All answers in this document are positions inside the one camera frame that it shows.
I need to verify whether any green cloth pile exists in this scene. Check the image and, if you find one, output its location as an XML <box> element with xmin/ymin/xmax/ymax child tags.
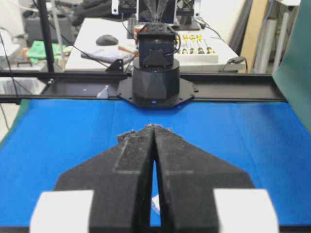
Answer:
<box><xmin>26</xmin><ymin>40</ymin><xmax>61</xmax><ymax>64</ymax></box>

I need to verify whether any screwdriver set in white tray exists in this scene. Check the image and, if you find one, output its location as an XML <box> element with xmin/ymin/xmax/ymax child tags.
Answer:
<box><xmin>174</xmin><ymin>33</ymin><xmax>219</xmax><ymax>64</ymax></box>

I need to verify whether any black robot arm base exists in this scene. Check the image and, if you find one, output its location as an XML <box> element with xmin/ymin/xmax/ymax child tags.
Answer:
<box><xmin>117</xmin><ymin>23</ymin><xmax>194</xmax><ymax>108</ymax></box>

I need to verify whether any black computer mouse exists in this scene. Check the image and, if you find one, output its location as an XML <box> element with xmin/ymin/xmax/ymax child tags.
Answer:
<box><xmin>96</xmin><ymin>34</ymin><xmax>119</xmax><ymax>46</ymax></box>

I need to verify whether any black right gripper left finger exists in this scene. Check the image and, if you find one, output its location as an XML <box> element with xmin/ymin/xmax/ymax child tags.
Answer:
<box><xmin>30</xmin><ymin>128</ymin><xmax>154</xmax><ymax>233</ymax></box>

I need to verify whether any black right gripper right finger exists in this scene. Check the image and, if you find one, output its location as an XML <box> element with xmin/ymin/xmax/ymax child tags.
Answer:
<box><xmin>154</xmin><ymin>126</ymin><xmax>279</xmax><ymax>233</ymax></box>

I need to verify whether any white background desk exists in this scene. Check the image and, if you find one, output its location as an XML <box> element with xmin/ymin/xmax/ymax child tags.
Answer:
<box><xmin>65</xmin><ymin>17</ymin><xmax>246</xmax><ymax>72</ymax></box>

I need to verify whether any green board panel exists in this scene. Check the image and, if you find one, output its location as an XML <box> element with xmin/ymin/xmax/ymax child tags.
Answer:
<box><xmin>273</xmin><ymin>0</ymin><xmax>311</xmax><ymax>133</ymax></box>

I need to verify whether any black corner bracket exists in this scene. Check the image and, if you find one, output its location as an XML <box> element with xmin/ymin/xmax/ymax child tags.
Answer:
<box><xmin>106</xmin><ymin>59</ymin><xmax>124</xmax><ymax>73</ymax></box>

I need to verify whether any black vertical pole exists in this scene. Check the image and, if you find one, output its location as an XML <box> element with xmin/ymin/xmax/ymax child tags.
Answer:
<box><xmin>37</xmin><ymin>0</ymin><xmax>54</xmax><ymax>73</ymax></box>

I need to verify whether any black aluminium frame rail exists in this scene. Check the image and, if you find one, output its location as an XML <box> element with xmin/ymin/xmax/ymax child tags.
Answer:
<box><xmin>0</xmin><ymin>72</ymin><xmax>286</xmax><ymax>108</ymax></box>

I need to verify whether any black power adapter cable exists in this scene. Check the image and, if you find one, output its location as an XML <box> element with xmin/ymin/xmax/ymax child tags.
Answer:
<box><xmin>220</xmin><ymin>56</ymin><xmax>248</xmax><ymax>73</ymax></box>

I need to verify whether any black monitor stand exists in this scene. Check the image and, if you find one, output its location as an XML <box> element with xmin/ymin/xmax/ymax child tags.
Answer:
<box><xmin>173</xmin><ymin>0</ymin><xmax>201</xmax><ymax>31</ymax></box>

